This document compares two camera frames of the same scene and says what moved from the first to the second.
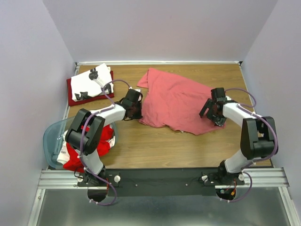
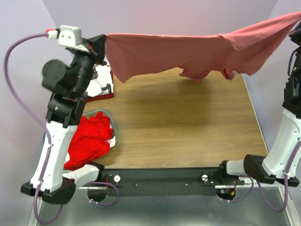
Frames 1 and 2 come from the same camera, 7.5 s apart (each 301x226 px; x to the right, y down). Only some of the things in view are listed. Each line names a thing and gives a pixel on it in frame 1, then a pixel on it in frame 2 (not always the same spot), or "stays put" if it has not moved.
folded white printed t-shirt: x=89 y=84 stays put
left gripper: x=139 y=116 → x=93 y=47
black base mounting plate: x=157 y=182 stays put
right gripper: x=218 y=121 → x=296 y=34
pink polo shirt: x=168 y=101 → x=239 y=52
